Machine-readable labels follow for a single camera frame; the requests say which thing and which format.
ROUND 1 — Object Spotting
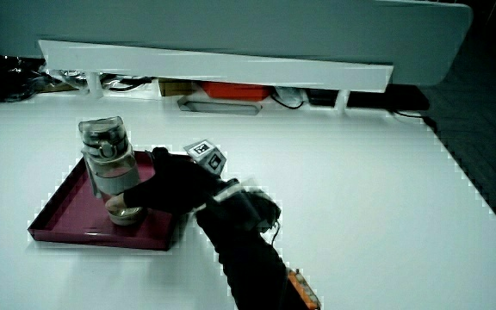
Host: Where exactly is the orange device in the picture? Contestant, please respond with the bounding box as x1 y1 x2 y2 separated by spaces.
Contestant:
288 268 323 310

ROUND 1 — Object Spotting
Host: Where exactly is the orange box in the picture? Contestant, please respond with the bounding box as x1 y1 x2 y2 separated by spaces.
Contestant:
200 81 274 102

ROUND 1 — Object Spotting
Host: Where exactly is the brown cardboard box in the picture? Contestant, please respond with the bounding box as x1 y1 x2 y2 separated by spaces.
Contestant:
158 78 202 98

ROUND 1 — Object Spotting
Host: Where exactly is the white desk shelf riser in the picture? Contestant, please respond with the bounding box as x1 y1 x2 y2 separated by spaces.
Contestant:
38 39 394 114

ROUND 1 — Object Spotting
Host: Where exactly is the person's right hand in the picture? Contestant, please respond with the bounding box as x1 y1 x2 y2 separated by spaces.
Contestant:
104 138 241 216

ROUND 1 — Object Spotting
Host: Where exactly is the clear plastic bottle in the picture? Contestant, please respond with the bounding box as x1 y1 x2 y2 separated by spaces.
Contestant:
77 115 148 226

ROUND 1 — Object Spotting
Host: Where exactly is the maroon tray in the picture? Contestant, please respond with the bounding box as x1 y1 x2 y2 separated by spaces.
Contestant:
27 150 189 252

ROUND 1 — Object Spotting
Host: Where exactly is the black cable bundle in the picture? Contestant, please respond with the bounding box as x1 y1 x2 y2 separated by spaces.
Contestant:
0 50 62 108

